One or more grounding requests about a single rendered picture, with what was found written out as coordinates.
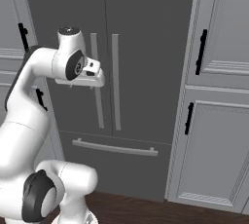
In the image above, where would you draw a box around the grey freezer drawer handle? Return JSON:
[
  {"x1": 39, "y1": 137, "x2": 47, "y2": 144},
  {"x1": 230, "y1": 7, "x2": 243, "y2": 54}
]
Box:
[{"x1": 71, "y1": 137, "x2": 160, "y2": 157}]

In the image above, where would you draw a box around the dark grey fridge door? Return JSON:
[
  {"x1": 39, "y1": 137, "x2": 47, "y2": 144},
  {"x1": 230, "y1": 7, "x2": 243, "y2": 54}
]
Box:
[
  {"x1": 20, "y1": 0, "x2": 114, "y2": 138},
  {"x1": 103, "y1": 0, "x2": 197, "y2": 145}
]

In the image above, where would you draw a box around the grey cupboard door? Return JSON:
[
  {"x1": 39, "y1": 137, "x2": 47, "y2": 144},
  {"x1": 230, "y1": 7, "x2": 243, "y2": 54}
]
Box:
[
  {"x1": 0, "y1": 0, "x2": 39, "y2": 73},
  {"x1": 164, "y1": 86, "x2": 249, "y2": 215},
  {"x1": 185, "y1": 0, "x2": 249, "y2": 91},
  {"x1": 0, "y1": 71, "x2": 65, "y2": 163}
]

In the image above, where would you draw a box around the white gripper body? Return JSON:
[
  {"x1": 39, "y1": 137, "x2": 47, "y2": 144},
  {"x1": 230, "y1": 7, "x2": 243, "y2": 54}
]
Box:
[{"x1": 53, "y1": 68, "x2": 106, "y2": 89}]

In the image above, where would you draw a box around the dark grey freezer drawer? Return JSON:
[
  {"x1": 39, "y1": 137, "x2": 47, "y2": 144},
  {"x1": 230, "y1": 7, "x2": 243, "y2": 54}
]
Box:
[{"x1": 57, "y1": 130, "x2": 172, "y2": 203}]

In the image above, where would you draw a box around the black cupboard handle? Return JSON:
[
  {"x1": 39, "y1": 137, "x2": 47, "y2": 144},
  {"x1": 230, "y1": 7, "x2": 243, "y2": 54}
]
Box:
[
  {"x1": 195, "y1": 28, "x2": 209, "y2": 76},
  {"x1": 17, "y1": 21, "x2": 30, "y2": 53},
  {"x1": 184, "y1": 101, "x2": 195, "y2": 136},
  {"x1": 35, "y1": 88, "x2": 49, "y2": 112}
]

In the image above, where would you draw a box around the grey fridge door handle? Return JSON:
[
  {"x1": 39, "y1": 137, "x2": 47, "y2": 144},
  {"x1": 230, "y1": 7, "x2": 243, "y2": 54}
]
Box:
[
  {"x1": 89, "y1": 32, "x2": 106, "y2": 130},
  {"x1": 111, "y1": 33, "x2": 123, "y2": 131}
]

